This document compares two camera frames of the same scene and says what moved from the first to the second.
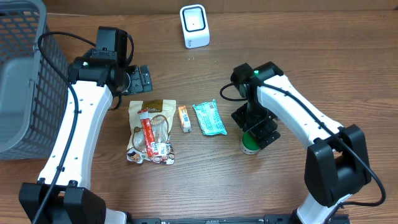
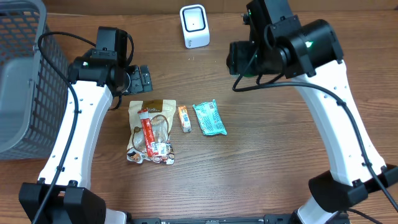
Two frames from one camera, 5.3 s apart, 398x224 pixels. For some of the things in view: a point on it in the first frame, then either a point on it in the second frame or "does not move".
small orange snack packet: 185,119 does not move
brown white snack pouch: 162,113 does not move
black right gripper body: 259,125 to 237,58
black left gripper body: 138,79 does not move
